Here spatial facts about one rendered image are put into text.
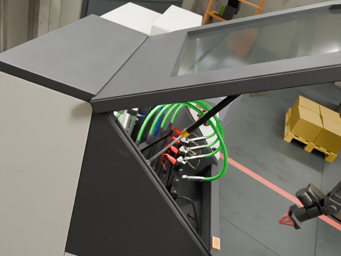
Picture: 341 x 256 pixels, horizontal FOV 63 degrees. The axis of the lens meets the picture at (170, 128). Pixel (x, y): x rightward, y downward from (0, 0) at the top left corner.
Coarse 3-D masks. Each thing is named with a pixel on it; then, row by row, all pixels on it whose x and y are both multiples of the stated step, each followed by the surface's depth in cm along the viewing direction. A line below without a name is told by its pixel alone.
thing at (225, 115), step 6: (240, 96) 313; (216, 102) 283; (234, 102) 294; (228, 108) 279; (234, 108) 335; (222, 114) 284; (228, 114) 302; (222, 120) 287; (228, 120) 346; (222, 126) 315
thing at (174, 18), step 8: (168, 8) 177; (176, 8) 183; (160, 16) 150; (168, 16) 155; (176, 16) 161; (184, 16) 169; (192, 16) 178; (200, 16) 187; (160, 24) 134; (168, 24) 139; (176, 24) 144; (184, 24) 150; (192, 24) 157; (200, 24) 167; (152, 32) 131; (160, 32) 131; (168, 32) 130
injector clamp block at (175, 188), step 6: (162, 162) 151; (162, 168) 138; (168, 168) 139; (180, 168) 142; (162, 174) 134; (168, 174) 136; (180, 174) 138; (162, 180) 131; (174, 180) 134; (180, 180) 135; (174, 186) 130; (168, 192) 132; (174, 192) 127; (174, 198) 128
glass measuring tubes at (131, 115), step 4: (136, 108) 115; (128, 112) 115; (132, 112) 114; (136, 112) 114; (128, 116) 116; (132, 116) 117; (136, 116) 129; (124, 120) 117; (128, 120) 119; (132, 120) 118; (124, 124) 118; (128, 124) 119; (132, 124) 124; (124, 128) 119; (128, 128) 120; (132, 128) 133; (128, 132) 121
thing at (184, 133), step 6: (228, 96) 70; (234, 96) 69; (222, 102) 71; (228, 102) 70; (216, 108) 72; (222, 108) 71; (204, 114) 74; (210, 114) 73; (198, 120) 75; (204, 120) 74; (192, 126) 76; (198, 126) 76; (186, 132) 77; (180, 138) 79; (162, 150) 82; (156, 156) 84; (150, 162) 86
